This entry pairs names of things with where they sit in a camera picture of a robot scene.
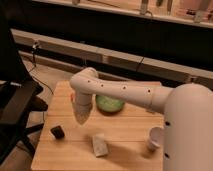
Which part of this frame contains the white tapered end effector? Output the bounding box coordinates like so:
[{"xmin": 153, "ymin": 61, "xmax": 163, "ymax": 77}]
[{"xmin": 73, "ymin": 103, "xmax": 92, "ymax": 125}]

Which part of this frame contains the black eraser block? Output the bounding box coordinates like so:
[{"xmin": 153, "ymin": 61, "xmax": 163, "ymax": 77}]
[{"xmin": 50, "ymin": 125, "xmax": 65, "ymax": 139}]

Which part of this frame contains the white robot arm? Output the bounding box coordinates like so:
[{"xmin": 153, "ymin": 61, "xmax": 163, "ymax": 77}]
[{"xmin": 70, "ymin": 67, "xmax": 213, "ymax": 171}]

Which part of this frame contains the orange carrot toy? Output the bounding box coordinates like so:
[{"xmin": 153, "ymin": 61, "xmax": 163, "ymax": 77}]
[{"xmin": 70, "ymin": 93, "xmax": 74, "ymax": 102}]

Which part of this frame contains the green bowl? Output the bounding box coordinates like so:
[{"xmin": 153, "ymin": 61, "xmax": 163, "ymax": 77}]
[{"xmin": 95, "ymin": 95, "xmax": 125, "ymax": 113}]

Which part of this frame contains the white sponge block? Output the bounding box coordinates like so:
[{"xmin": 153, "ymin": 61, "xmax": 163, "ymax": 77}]
[{"xmin": 92, "ymin": 134, "xmax": 108, "ymax": 157}]

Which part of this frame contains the wooden board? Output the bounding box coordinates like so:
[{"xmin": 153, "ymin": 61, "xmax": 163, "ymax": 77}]
[{"xmin": 31, "ymin": 81, "xmax": 163, "ymax": 171}]

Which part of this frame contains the black chair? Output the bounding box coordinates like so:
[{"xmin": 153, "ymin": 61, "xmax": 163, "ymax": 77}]
[{"xmin": 0, "ymin": 18, "xmax": 48, "ymax": 165}]

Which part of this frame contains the white paper cup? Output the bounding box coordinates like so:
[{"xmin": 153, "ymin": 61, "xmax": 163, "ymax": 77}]
[{"xmin": 147, "ymin": 127, "xmax": 164, "ymax": 151}]

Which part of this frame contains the black cable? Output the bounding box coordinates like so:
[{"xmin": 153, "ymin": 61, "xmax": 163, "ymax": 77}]
[{"xmin": 20, "ymin": 42, "xmax": 55, "ymax": 96}]

